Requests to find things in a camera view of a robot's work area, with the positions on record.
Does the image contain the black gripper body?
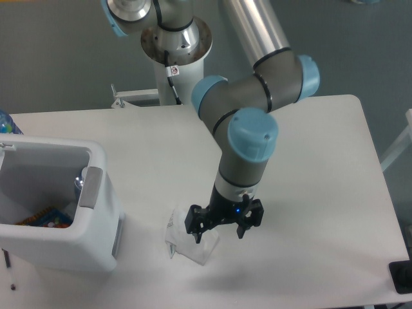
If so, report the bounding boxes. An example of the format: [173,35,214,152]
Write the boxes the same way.
[207,186,254,229]

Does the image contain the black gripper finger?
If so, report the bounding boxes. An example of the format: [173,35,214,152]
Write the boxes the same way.
[235,198,264,239]
[184,205,212,244]

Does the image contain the clear plastic water bottle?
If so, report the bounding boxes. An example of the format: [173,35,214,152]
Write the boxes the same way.
[74,167,88,200]

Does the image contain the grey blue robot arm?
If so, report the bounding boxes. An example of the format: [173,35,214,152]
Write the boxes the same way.
[101,1,320,242]

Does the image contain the white trash can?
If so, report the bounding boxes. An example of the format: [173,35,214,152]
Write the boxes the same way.
[1,134,125,272]

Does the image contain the clear plastic wrapper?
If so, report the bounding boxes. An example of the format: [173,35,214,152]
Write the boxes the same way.
[165,208,220,266]

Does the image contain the colourful snack bag in bin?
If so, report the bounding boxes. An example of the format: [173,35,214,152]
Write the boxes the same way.
[15,207,73,229]

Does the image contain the black device at table edge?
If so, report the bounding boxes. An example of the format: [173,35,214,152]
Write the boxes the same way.
[389,260,411,294]

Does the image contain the black pen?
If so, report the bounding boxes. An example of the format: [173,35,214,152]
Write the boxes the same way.
[2,248,17,291]

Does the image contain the blue bottle at table edge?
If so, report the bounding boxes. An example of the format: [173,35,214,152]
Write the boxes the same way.
[0,110,23,135]

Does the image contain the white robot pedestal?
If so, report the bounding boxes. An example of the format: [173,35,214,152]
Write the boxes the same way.
[111,19,229,109]

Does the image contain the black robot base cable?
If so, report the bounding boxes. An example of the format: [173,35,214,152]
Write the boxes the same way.
[163,50,183,106]

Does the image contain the white frame right side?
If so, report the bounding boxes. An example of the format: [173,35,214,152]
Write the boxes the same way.
[380,109,411,172]

